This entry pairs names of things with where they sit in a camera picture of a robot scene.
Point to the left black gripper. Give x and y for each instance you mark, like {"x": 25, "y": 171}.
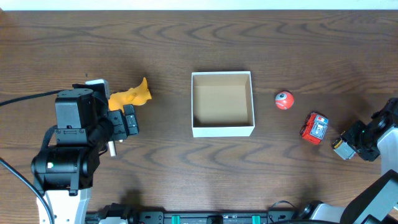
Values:
{"x": 125, "y": 121}

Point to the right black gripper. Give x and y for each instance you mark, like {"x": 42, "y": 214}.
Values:
{"x": 349, "y": 135}

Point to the yellow grey toy truck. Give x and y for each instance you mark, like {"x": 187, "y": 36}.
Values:
{"x": 342, "y": 148}

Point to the orange toy dinosaur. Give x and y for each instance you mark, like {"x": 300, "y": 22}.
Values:
{"x": 137, "y": 96}

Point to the red toy fire truck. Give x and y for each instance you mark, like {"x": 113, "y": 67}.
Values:
{"x": 314, "y": 128}

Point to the red ball with face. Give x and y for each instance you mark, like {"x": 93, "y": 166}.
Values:
{"x": 284, "y": 100}

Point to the yellow round toy with stick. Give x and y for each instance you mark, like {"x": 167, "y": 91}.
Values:
{"x": 112, "y": 148}

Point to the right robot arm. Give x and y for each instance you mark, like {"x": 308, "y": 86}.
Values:
{"x": 376, "y": 202}

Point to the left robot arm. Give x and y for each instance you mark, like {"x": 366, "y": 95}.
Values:
{"x": 86, "y": 128}

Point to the white cardboard box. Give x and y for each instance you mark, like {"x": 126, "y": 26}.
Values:
{"x": 222, "y": 104}

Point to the black mounting rail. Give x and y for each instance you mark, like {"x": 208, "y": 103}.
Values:
{"x": 118, "y": 213}

